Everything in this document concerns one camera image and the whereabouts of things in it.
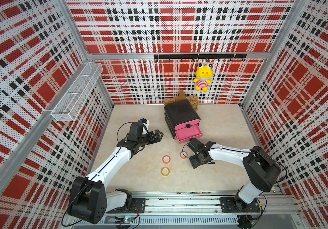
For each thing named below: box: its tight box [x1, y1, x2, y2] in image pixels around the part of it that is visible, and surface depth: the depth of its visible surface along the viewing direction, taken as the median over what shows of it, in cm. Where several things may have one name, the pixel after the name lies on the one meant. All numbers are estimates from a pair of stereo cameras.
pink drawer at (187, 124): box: [174, 119, 201, 130], surface depth 90 cm
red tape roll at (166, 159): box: [162, 155, 172, 165], surface depth 92 cm
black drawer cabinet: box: [164, 99, 204, 144], surface depth 94 cm
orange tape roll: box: [160, 166, 171, 177], surface depth 87 cm
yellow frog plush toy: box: [193, 62, 214, 93], surface depth 95 cm
